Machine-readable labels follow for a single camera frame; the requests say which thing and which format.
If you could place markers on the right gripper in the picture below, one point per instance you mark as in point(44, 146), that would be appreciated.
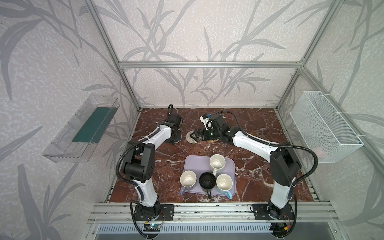
point(204, 134)

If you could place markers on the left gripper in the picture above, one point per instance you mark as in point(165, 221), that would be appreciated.
point(174, 138)

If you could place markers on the white patterned round coaster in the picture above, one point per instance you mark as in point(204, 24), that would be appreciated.
point(191, 138)

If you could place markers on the beige ceramic mug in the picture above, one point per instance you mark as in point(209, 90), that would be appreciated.
point(176, 136)

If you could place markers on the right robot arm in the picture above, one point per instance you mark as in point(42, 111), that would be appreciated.
point(285, 166)

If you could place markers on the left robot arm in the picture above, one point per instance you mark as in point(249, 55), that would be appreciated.
point(137, 163)

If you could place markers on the lavender tray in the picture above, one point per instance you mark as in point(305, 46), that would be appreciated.
point(200, 165)

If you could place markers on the white speckled mug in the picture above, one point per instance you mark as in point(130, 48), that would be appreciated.
point(217, 163)

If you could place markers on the black mug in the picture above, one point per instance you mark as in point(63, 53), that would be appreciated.
point(207, 181)

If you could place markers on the white mug blue outside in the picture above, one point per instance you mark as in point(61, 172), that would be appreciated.
point(225, 184)

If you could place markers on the green circuit board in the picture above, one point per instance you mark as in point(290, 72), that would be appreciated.
point(152, 227)

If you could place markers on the pink object in basket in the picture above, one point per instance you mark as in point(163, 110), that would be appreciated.
point(320, 152)

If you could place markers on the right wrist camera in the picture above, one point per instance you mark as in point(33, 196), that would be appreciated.
point(205, 119)

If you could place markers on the white mug purple handle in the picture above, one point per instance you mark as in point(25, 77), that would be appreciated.
point(188, 180)

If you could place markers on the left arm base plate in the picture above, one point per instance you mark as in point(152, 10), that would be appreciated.
point(165, 211)

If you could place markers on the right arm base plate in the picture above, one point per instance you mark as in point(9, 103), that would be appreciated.
point(271, 212)

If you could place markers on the clear plastic wall bin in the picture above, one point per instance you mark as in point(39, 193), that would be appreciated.
point(79, 138)

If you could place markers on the aluminium mounting rail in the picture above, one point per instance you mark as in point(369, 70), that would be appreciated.
point(227, 212)

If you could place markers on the white wire mesh basket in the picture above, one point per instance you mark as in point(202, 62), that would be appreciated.
point(321, 125)

